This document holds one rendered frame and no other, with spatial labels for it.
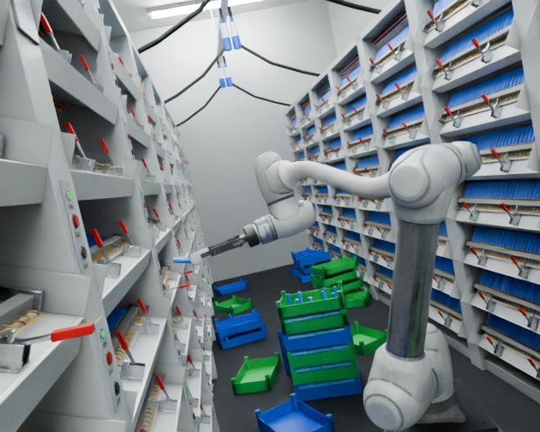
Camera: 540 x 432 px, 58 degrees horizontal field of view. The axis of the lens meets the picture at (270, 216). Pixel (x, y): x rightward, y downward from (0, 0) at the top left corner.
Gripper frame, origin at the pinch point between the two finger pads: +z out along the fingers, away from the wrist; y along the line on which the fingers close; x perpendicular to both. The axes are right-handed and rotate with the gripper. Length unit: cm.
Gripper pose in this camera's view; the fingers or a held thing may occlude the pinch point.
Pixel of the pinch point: (200, 255)
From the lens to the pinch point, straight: 166.7
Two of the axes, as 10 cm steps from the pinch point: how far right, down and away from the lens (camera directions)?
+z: -9.3, 3.6, -1.1
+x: 3.5, 9.3, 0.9
